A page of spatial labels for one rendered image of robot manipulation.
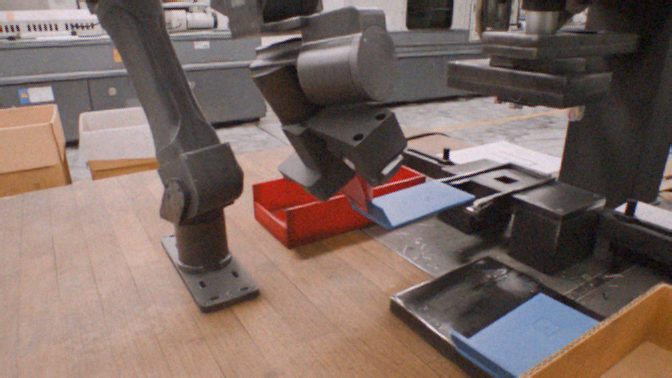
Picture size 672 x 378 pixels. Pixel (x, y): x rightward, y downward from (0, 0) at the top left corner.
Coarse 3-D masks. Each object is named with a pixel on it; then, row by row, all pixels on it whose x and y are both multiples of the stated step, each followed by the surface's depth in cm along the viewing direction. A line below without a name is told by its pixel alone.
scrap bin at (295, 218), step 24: (264, 192) 71; (288, 192) 73; (336, 192) 79; (384, 192) 69; (264, 216) 68; (288, 216) 61; (312, 216) 63; (336, 216) 65; (360, 216) 68; (288, 240) 62; (312, 240) 64
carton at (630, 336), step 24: (624, 312) 38; (648, 312) 42; (600, 336) 37; (624, 336) 40; (648, 336) 44; (552, 360) 33; (576, 360) 35; (600, 360) 38; (624, 360) 42; (648, 360) 42
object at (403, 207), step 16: (400, 192) 58; (416, 192) 58; (432, 192) 58; (448, 192) 58; (464, 192) 58; (352, 208) 54; (384, 208) 54; (400, 208) 54; (416, 208) 53; (432, 208) 53; (448, 208) 54; (384, 224) 50; (400, 224) 50
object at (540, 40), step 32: (544, 0) 52; (512, 32) 58; (544, 32) 54; (576, 32) 65; (608, 32) 67; (640, 32) 62; (448, 64) 63; (480, 64) 60; (512, 64) 57; (544, 64) 53; (576, 64) 54; (512, 96) 55; (544, 96) 52; (576, 96) 51
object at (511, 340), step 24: (528, 312) 46; (552, 312) 46; (576, 312) 45; (456, 336) 39; (480, 336) 42; (504, 336) 42; (528, 336) 42; (552, 336) 42; (576, 336) 42; (480, 360) 38; (504, 360) 39; (528, 360) 39
